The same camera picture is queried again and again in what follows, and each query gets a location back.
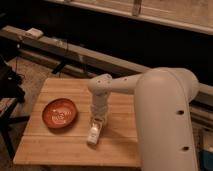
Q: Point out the wooden shelf ledge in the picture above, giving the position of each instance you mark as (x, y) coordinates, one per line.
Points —
(193, 15)

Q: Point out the wooden table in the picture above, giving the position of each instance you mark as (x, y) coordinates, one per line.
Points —
(117, 144)

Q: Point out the small white box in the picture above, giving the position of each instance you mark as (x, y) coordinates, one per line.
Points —
(34, 33)

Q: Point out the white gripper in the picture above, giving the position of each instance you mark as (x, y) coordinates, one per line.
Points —
(99, 112)

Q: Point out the long wooden beam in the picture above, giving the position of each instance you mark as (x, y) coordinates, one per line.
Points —
(73, 52)

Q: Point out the white plastic bottle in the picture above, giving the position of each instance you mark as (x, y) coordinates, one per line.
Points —
(94, 133)

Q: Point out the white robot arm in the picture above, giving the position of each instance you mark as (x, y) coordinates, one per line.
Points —
(162, 115)

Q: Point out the orange ceramic bowl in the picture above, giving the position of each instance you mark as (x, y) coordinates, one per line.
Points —
(59, 113)

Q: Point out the black stand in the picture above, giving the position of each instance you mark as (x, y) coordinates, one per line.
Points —
(10, 88)

